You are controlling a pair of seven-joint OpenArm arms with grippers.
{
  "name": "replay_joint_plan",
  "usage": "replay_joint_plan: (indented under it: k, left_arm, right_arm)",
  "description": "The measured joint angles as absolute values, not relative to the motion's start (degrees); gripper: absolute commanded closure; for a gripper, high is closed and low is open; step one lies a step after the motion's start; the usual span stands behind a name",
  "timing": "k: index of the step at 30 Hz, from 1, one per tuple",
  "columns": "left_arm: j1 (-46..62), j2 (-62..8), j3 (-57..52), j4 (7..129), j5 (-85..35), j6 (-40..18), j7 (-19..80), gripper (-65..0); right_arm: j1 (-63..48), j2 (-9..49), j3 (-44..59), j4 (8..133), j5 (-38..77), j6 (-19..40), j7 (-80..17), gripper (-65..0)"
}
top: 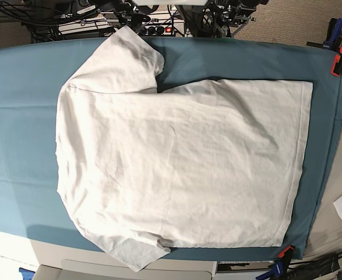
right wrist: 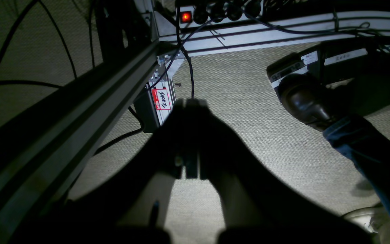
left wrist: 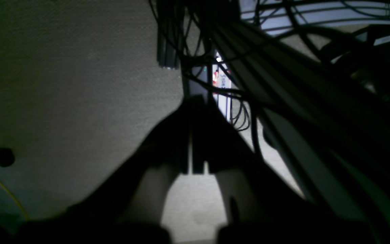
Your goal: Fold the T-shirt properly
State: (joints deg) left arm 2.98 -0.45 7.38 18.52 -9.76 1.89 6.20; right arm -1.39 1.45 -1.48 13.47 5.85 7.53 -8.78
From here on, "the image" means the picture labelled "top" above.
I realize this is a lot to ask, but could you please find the white T-shirt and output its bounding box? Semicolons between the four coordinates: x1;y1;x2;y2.
55;27;313;272

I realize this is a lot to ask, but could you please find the teal table cover cloth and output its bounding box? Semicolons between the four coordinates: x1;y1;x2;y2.
0;37;342;258

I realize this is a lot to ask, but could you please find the beige drawer cabinet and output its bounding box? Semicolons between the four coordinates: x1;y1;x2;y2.
31;240;214;279

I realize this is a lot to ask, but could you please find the orange blue clamp bottom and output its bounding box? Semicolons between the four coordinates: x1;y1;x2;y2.
255;246;295;280

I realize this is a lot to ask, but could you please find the blue clamp top right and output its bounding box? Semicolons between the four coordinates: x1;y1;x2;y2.
306;18;342;52

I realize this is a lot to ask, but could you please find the orange black clamp top right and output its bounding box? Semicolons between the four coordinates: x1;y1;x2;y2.
330;46;342;76

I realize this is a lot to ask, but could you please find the power strip with red switch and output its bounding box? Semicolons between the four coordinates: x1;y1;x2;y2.
100;24;186;38

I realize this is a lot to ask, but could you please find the white overhead mount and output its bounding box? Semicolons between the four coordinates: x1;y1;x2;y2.
133;0;208;6

